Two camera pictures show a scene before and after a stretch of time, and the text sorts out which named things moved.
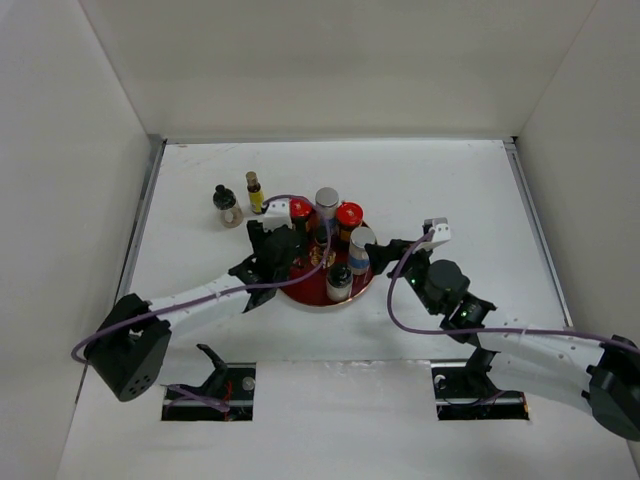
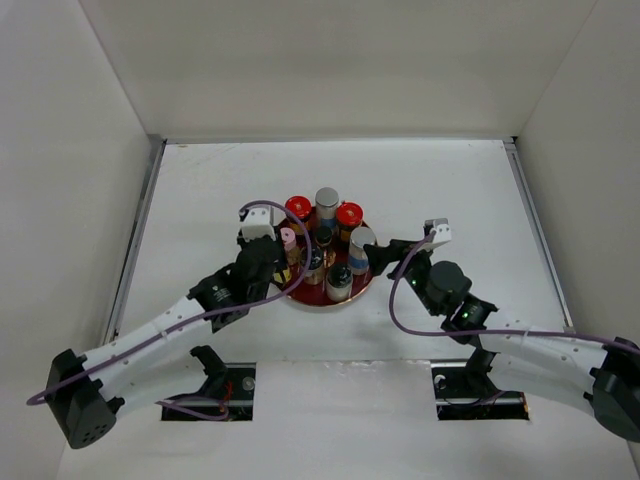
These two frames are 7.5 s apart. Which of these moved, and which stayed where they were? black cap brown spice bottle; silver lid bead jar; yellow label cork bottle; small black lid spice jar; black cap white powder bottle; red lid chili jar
Moved: black cap brown spice bottle; yellow label cork bottle
Stayed: red lid chili jar; black cap white powder bottle; silver lid bead jar; small black lid spice jar
